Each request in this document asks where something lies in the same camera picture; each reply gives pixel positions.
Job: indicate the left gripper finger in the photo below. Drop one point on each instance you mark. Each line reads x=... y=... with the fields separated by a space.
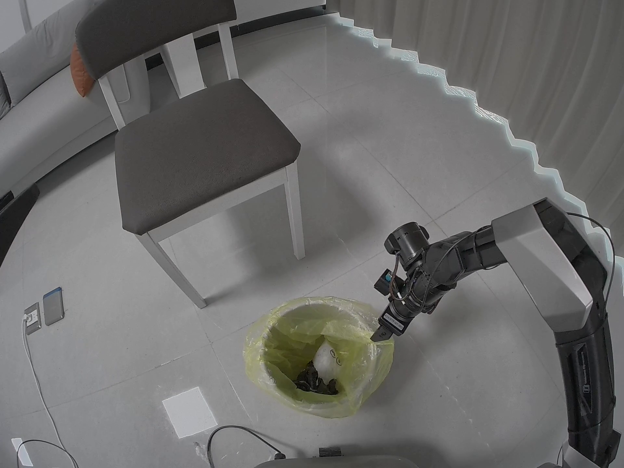
x=14 y=227

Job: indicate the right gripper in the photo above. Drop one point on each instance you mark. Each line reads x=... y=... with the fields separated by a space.
x=402 y=312

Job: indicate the white paper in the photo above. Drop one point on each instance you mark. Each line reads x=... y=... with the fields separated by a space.
x=325 y=361

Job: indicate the black plastic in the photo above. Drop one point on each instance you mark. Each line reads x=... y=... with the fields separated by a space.
x=312 y=383

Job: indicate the yellow plastic bag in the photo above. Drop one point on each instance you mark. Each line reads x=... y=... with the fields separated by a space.
x=253 y=359

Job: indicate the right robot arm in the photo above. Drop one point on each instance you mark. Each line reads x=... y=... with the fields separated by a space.
x=536 y=261

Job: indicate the pale grey sofa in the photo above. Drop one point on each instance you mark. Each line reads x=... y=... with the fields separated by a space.
x=44 y=129

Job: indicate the orange pillow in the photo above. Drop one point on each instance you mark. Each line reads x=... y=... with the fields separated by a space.
x=80 y=73

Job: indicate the grey pillow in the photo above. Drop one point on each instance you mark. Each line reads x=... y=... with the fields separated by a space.
x=44 y=47

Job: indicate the grey padded white chair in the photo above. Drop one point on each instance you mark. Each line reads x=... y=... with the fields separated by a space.
x=204 y=154

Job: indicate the beige curtain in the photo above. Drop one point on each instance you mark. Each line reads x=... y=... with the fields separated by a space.
x=512 y=66

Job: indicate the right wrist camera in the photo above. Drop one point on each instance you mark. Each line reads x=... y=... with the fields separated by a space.
x=385 y=281

